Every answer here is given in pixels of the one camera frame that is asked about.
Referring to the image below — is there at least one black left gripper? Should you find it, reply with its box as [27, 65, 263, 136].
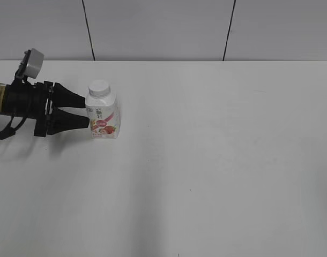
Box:
[4, 80, 89, 137]

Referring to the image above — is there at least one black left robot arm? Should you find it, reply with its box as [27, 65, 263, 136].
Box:
[0, 79, 90, 140]

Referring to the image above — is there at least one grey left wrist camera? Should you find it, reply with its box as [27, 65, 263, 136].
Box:
[16, 48, 44, 79]

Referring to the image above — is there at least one white yogurt drink bottle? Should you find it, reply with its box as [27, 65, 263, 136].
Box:
[85, 92, 121, 139]

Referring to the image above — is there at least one white screw cap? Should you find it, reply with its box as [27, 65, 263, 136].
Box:
[88, 80, 111, 98]

